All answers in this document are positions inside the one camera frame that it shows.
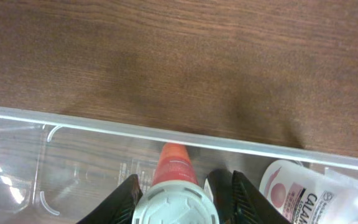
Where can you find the dark bottle white cap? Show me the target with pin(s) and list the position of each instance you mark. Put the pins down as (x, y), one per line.
(218, 187)

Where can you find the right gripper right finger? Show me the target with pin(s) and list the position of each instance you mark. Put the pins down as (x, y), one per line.
(249, 206)

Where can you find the orange tube white cap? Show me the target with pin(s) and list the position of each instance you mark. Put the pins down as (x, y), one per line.
(175, 196)

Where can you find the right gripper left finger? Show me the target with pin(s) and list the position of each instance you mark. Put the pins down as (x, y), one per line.
(119, 206)

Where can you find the clear plastic container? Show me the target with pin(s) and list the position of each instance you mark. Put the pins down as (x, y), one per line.
(58, 169)

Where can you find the white lotion bottle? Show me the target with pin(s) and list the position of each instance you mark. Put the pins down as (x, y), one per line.
(304, 196)

